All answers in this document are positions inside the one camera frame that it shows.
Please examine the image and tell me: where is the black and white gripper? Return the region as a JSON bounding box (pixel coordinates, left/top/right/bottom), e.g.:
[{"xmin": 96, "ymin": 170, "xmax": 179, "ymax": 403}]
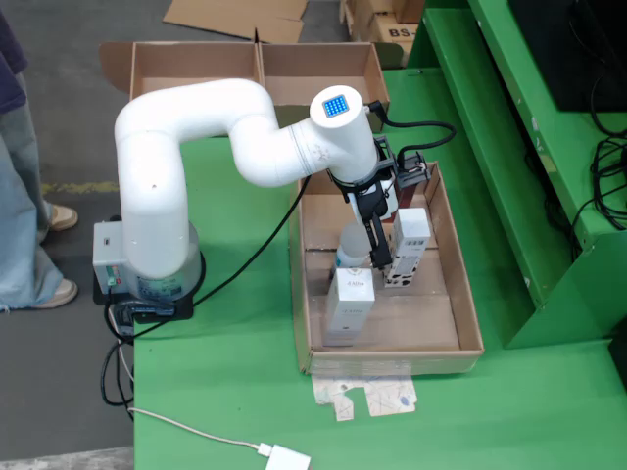
[{"xmin": 335, "ymin": 165, "xmax": 399, "ymax": 271}]

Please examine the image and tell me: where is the translucent plastic jar with lid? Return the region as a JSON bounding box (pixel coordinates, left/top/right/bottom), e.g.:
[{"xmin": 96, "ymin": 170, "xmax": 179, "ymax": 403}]
[{"xmin": 334, "ymin": 223, "xmax": 374, "ymax": 281}]

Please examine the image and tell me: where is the black camera cable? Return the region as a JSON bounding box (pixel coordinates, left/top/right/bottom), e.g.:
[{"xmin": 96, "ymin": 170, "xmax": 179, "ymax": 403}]
[{"xmin": 364, "ymin": 100, "xmax": 458, "ymax": 170}]

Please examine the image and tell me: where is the small cardboard box with flaps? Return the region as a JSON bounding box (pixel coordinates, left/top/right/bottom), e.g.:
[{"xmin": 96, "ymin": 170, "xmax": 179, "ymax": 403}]
[{"xmin": 163, "ymin": 0, "xmax": 309, "ymax": 44}]

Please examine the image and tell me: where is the maroon box with white end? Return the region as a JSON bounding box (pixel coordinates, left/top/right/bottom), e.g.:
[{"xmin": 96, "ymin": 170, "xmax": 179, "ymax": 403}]
[{"xmin": 395, "ymin": 184, "xmax": 430, "ymax": 212}]

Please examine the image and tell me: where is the shallow cardboard tray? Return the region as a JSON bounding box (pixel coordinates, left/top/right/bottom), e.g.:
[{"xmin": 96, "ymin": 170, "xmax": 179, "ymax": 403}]
[{"xmin": 288, "ymin": 161, "xmax": 486, "ymax": 377}]

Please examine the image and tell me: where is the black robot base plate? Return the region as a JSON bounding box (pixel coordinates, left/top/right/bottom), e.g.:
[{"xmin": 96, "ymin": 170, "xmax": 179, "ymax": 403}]
[{"xmin": 92, "ymin": 281, "xmax": 195, "ymax": 325}]

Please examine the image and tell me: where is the open brown cardboard box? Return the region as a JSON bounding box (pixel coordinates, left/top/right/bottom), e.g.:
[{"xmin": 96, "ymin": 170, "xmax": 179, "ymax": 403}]
[
  {"xmin": 257, "ymin": 41, "xmax": 406, "ymax": 134},
  {"xmin": 99, "ymin": 40, "xmax": 264, "ymax": 107}
]

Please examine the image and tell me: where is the black floor cable loop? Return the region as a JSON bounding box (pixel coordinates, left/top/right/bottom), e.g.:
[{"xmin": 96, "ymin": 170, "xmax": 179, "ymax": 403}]
[{"xmin": 99, "ymin": 312, "xmax": 136, "ymax": 420}]

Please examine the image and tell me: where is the white adapter block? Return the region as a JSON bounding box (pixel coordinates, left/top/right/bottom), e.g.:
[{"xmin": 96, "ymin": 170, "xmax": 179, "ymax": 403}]
[{"xmin": 265, "ymin": 443, "xmax": 313, "ymax": 470}]

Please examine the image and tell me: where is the white box with grey lettering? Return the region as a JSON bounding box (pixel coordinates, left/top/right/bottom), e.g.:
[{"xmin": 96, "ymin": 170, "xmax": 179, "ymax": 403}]
[{"xmin": 323, "ymin": 267, "xmax": 377, "ymax": 348}]

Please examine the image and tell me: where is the beige shoe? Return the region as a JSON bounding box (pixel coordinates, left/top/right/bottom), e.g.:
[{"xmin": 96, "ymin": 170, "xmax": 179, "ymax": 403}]
[
  {"xmin": 47, "ymin": 203, "xmax": 79, "ymax": 232},
  {"xmin": 31, "ymin": 277, "xmax": 79, "ymax": 310}
]

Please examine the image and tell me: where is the white cable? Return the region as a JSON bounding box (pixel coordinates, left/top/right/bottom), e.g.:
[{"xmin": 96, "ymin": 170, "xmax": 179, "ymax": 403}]
[{"xmin": 108, "ymin": 312, "xmax": 270, "ymax": 454}]

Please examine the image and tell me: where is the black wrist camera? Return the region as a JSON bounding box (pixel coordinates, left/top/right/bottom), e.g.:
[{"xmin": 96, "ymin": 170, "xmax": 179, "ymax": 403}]
[{"xmin": 394, "ymin": 150, "xmax": 433, "ymax": 190}]

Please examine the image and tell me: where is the flattened printed carton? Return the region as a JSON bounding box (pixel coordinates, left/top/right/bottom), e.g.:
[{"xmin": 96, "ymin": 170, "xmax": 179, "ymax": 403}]
[{"xmin": 311, "ymin": 374, "xmax": 418, "ymax": 423}]

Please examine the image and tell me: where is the long brown cardboard box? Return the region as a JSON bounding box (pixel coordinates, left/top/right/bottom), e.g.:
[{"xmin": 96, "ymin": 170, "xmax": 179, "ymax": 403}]
[{"xmin": 395, "ymin": 0, "xmax": 427, "ymax": 24}]

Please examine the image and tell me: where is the long black cable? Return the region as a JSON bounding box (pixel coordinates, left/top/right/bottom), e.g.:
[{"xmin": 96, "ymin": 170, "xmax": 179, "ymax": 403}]
[{"xmin": 110, "ymin": 175, "xmax": 313, "ymax": 344}]

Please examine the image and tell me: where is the green metal shelf unit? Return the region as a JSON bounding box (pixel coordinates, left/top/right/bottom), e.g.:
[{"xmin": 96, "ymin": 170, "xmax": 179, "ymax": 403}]
[{"xmin": 408, "ymin": 0, "xmax": 627, "ymax": 350}]

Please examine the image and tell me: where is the white carton with cow pattern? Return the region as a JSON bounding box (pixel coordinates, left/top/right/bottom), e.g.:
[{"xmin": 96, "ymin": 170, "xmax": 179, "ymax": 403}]
[{"xmin": 381, "ymin": 207, "xmax": 433, "ymax": 289}]

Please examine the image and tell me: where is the person in blue jeans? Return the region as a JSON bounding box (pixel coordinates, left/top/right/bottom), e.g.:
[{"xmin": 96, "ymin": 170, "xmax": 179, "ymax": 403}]
[{"xmin": 0, "ymin": 9, "xmax": 79, "ymax": 312}]

